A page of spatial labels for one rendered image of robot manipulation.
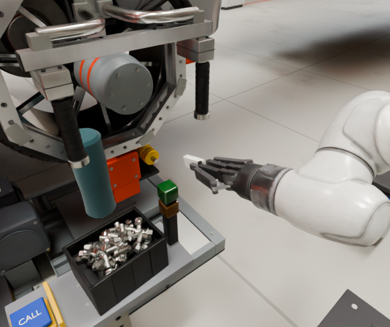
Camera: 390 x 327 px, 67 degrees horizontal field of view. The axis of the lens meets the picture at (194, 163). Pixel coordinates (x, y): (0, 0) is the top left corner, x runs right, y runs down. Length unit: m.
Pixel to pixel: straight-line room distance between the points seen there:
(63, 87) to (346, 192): 0.50
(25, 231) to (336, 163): 0.94
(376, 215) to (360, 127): 0.14
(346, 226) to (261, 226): 1.08
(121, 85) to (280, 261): 1.03
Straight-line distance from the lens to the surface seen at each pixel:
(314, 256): 1.49
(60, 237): 1.38
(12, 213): 1.17
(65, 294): 0.84
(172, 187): 0.71
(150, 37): 0.68
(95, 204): 0.88
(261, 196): 0.54
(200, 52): 0.72
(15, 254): 1.17
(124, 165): 1.00
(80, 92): 0.97
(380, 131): 0.53
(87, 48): 0.62
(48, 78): 0.58
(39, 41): 0.60
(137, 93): 0.75
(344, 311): 1.02
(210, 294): 1.30
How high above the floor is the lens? 1.13
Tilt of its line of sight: 37 degrees down
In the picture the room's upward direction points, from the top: straight up
